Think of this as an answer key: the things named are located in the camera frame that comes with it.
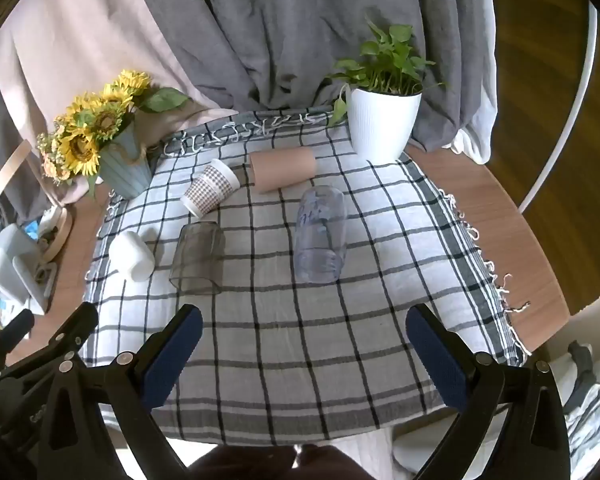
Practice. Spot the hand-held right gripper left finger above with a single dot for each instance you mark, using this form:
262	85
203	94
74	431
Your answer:
172	360

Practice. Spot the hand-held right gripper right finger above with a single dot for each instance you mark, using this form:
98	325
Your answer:
440	365

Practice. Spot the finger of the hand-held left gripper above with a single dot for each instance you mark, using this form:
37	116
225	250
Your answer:
12	332
77	327

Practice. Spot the small white cup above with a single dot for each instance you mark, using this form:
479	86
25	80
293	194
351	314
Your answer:
130	255

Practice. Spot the smoked grey glass cup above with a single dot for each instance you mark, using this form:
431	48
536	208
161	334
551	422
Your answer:
197	260

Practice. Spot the clear plastic cup blue print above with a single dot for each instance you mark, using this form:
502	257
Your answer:
320	240

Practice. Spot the houndstooth patterned paper cup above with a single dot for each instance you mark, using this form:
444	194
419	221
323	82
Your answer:
207	190

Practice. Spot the brown paper cup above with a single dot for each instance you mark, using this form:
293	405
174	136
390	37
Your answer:
282	170

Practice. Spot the white box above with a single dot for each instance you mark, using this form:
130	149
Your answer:
15	270

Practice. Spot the checkered grey white tablecloth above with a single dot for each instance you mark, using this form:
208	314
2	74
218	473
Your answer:
280	335

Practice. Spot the ribbed blue-grey vase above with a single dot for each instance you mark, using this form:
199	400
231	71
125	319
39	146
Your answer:
125	175

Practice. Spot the light wooden stick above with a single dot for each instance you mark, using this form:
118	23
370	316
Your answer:
7	172

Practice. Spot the sunflower bouquet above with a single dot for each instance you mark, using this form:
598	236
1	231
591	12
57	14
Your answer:
82	152

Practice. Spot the grey cloth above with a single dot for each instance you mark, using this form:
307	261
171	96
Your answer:
0	125

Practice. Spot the white ribbed plant pot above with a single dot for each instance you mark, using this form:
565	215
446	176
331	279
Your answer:
382	125

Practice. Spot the white curved tube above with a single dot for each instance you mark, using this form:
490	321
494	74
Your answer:
575	110

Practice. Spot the beige cloth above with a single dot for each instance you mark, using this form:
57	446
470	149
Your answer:
80	35

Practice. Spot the green pothos plant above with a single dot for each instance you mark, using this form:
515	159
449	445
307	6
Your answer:
387	67

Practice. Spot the large grey curtain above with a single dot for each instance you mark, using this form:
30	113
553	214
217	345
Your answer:
280	35

